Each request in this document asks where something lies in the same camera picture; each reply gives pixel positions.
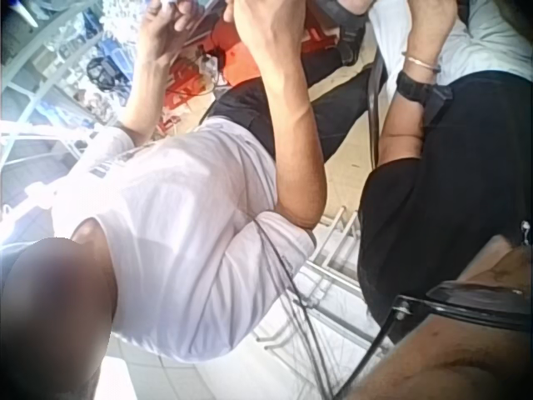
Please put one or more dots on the person's left hand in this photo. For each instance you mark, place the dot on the person's left hand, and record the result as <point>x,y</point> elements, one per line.
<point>429,29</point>

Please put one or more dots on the black wrist band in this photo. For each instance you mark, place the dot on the black wrist band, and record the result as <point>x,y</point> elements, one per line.
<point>413,86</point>

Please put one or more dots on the dark metal bar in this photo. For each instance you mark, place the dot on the dark metal bar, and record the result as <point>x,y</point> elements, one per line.
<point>376,108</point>

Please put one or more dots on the orange and black machine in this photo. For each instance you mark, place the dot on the orange and black machine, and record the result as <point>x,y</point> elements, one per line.
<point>243,64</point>

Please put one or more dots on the white metal shelf rack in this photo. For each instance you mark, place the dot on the white metal shelf rack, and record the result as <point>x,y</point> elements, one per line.
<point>50,83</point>

